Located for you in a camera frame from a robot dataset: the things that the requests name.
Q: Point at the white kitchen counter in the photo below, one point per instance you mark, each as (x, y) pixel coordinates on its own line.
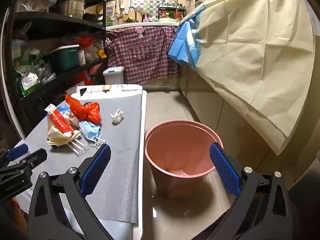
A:
(140, 24)

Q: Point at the blue printed cloth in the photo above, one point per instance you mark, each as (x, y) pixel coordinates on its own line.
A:
(183, 42)

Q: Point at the black cooking pot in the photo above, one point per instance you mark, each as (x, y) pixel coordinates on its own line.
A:
(91, 17)

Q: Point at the red plastic bag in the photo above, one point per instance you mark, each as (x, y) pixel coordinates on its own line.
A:
(87, 112)

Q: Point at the metal kitchen faucet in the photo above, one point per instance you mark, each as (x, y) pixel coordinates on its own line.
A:
(131, 8)

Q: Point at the red plaid shirt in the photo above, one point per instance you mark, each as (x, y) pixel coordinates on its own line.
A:
(142, 55)

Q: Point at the green and white packet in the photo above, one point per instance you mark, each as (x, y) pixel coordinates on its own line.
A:
(30, 82)

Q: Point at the blue face mask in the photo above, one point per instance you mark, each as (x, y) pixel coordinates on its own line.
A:
(88, 128)

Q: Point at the white folding table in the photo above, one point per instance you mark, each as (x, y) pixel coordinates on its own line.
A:
(141, 192)

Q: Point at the cream cloth sheet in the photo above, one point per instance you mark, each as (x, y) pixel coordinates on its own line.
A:
(250, 55)

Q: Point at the black spice rack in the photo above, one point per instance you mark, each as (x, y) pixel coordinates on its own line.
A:
(171, 6)

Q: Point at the red and white box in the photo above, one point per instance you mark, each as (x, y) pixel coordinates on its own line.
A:
(58, 120)

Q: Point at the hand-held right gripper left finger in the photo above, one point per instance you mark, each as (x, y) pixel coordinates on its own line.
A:
(96, 167)

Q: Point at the hanging metal ladle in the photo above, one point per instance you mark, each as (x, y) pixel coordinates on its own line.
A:
(121, 5)

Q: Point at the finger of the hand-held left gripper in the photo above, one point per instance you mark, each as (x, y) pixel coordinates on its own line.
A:
(17, 151)
(35, 156)

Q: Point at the cream paper bag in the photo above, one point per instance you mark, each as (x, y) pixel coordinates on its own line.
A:
(56, 136)

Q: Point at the orange cardboard box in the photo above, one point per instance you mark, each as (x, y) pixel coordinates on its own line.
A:
(91, 77)

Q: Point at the clear plastic tubes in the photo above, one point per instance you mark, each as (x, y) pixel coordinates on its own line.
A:
(76, 147)

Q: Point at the pink plastic bucket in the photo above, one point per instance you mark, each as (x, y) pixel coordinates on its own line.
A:
(180, 150)

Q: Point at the beige kitchen cabinet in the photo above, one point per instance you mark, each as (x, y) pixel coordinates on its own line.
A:
(212, 105)

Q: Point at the white lidded bin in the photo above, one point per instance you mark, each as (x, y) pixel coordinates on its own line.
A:
(113, 76)

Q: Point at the green printed packet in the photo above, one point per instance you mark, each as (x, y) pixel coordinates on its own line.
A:
(25, 65)

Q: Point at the black shelf rack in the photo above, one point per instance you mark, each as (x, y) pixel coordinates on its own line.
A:
(57, 21)

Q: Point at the white tissue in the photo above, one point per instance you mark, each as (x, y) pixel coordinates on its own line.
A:
(117, 116)

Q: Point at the metal grater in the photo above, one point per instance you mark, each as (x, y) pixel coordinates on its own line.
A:
(110, 8)

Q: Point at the jar with white label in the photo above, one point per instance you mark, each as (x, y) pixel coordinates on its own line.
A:
(82, 57)

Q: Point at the orange plastic bag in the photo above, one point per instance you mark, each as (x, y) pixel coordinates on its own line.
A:
(86, 41)

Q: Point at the green cooler box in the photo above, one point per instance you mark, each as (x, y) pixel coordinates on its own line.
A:
(65, 60)

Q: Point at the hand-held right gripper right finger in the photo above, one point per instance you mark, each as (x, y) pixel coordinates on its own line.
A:
(225, 170)

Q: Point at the stacked steel pots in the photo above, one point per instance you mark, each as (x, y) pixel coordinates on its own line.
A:
(72, 5)

